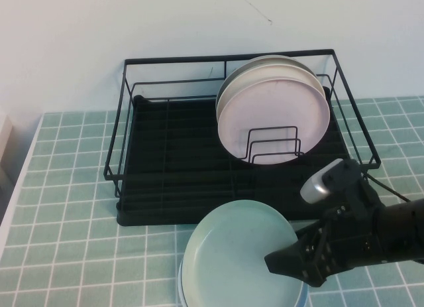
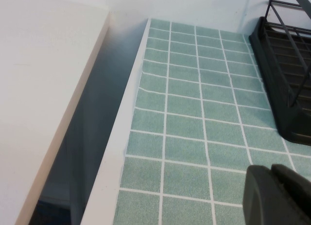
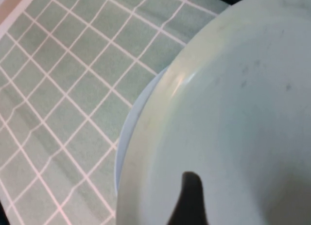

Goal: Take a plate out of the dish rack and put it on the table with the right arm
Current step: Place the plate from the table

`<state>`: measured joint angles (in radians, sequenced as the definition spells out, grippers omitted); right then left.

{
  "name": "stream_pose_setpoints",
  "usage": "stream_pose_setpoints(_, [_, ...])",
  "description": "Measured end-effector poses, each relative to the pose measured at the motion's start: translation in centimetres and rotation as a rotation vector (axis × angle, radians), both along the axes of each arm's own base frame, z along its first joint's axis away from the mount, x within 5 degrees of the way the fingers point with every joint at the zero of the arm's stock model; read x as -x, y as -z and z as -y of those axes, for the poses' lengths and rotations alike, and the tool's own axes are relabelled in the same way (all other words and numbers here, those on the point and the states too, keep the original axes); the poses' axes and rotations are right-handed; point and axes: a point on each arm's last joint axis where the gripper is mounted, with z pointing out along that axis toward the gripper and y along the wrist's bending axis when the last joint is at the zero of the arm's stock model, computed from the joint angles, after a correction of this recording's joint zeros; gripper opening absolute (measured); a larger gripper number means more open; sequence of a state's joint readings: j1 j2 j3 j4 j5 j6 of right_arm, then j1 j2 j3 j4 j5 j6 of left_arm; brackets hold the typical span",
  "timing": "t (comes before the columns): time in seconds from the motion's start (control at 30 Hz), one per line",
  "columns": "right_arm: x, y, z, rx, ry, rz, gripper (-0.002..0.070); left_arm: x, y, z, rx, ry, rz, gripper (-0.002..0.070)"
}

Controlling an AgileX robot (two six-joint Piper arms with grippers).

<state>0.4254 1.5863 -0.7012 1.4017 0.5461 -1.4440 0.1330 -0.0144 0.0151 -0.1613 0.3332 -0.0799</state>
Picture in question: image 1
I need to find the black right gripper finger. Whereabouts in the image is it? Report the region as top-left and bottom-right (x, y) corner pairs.
(264, 221), (324, 277)
(299, 271), (329, 288)

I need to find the pink round plate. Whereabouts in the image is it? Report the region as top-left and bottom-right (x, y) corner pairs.
(217, 77), (331, 164)

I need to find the black camera cable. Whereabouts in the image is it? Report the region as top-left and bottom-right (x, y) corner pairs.
(360, 172), (411, 204)

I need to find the beige furniture edge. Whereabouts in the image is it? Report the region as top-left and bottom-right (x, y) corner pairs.
(0, 116), (14, 164)

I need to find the green round plate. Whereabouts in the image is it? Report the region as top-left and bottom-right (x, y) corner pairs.
(184, 199), (301, 307)

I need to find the cream round plate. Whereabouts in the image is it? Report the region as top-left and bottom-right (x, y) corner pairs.
(215, 64), (324, 122)

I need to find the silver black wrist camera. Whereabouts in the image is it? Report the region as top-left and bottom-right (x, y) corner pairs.
(299, 158), (364, 206)

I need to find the grey round plate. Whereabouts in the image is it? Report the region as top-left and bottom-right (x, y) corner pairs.
(217, 54), (321, 99)

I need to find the black wire dish rack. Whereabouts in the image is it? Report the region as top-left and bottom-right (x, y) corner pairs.
(103, 48), (381, 199)

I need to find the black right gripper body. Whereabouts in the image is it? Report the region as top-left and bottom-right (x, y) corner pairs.
(307, 202), (386, 278)

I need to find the green checkered tablecloth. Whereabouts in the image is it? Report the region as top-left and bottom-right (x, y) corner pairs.
(0, 96), (424, 307)

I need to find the light blue round plate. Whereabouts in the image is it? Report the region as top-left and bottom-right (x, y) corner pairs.
(178, 260), (311, 307)

